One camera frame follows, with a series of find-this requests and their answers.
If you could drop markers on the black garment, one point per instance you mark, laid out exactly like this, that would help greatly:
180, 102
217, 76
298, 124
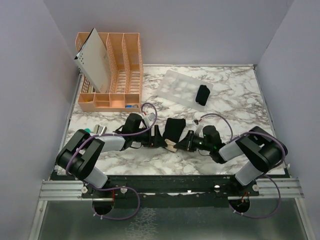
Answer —
174, 128

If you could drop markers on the orange plastic desk organizer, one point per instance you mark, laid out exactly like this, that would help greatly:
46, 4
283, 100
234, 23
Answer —
127, 73

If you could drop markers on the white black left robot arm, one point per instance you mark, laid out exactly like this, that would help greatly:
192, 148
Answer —
79, 156

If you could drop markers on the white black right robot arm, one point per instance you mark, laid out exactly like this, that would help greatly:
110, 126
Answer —
263, 151

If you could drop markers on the blue clips in organizer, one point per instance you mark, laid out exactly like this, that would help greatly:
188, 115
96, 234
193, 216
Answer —
131, 106

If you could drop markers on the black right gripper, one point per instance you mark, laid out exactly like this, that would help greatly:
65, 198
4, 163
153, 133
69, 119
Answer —
185, 144

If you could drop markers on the aluminium frame rail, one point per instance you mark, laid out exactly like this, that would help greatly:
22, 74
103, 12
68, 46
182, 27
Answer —
61, 190

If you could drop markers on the clear plastic box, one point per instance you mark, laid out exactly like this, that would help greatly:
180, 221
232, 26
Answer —
182, 89

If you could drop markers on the black white boxer briefs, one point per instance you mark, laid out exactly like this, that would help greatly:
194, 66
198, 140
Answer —
202, 95

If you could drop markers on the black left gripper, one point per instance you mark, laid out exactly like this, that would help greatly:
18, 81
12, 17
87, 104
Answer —
157, 138

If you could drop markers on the white booklet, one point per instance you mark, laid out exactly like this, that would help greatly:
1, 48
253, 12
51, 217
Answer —
93, 61

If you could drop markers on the grey green stapler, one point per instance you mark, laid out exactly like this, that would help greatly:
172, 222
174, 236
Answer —
99, 129

